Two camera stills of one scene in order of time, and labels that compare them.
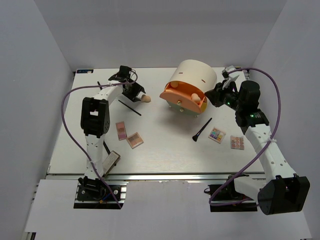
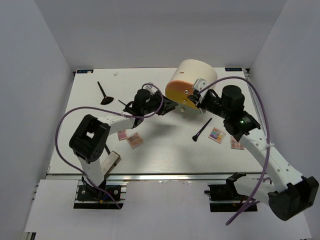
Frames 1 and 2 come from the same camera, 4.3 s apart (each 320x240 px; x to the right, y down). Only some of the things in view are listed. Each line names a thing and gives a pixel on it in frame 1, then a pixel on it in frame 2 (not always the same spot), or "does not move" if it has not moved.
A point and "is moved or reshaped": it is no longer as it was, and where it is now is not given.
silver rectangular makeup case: (110, 161) does not move
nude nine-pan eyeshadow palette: (237, 142) does not move
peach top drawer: (184, 95) is moved or reshaped
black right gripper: (216, 94) to (200, 104)
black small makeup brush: (195, 137) does not move
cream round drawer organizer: (197, 72) does not move
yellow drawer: (204, 106) is moved or reshaped
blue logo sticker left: (90, 71) does not move
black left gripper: (138, 88) to (168, 105)
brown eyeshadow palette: (135, 140) does not move
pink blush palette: (121, 130) does not move
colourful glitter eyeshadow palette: (217, 135) does not move
